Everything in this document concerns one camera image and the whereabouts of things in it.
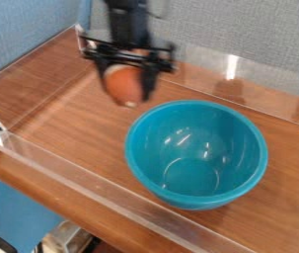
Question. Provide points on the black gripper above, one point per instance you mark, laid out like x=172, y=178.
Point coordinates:
x=140, y=50

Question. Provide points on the brown toy mushroom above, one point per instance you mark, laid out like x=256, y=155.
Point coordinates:
x=123, y=85

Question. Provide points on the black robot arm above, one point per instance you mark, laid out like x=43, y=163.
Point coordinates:
x=127, y=9

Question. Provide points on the blue plastic bowl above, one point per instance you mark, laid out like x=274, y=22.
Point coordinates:
x=196, y=153

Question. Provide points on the clear acrylic back barrier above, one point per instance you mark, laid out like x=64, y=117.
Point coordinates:
x=251, y=84

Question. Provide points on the clear acrylic barrier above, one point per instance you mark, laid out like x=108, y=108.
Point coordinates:
x=128, y=220
x=251, y=84

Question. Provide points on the clear acrylic front barrier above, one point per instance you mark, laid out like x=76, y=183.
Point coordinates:
x=128, y=220

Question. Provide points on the clear acrylic corner bracket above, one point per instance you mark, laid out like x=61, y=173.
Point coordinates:
x=95, y=48

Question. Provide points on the metal table leg frame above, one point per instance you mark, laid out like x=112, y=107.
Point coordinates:
x=67, y=238

